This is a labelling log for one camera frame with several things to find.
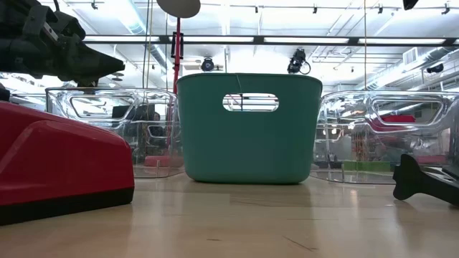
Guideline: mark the clear plastic bin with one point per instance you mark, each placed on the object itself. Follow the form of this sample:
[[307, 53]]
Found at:
[[157, 107], [358, 107]]

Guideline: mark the black ceiling spotlight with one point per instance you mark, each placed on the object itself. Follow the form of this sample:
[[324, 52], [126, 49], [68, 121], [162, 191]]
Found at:
[[409, 3]]

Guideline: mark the red desk lamp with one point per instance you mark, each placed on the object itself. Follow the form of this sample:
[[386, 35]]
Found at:
[[176, 71]]

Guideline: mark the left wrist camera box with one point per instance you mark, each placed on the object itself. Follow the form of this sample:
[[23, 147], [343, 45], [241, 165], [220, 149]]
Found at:
[[43, 25]]

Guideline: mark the teal plastic bin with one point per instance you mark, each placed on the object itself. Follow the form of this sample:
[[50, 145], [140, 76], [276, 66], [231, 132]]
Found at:
[[247, 143]]

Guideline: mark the red stapler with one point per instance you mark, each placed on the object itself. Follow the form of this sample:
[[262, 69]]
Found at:
[[64, 161]]

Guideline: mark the round black ceiling fixture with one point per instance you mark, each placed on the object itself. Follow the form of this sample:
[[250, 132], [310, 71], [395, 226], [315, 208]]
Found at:
[[207, 65]]

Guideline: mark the black hanging camera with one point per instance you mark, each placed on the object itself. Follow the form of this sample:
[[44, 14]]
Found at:
[[297, 61]]

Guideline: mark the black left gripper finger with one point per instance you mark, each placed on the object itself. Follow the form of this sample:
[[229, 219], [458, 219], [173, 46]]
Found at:
[[100, 66]]

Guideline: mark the overhead light bar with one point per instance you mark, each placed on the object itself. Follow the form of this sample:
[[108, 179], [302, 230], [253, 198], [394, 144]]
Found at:
[[258, 40]]

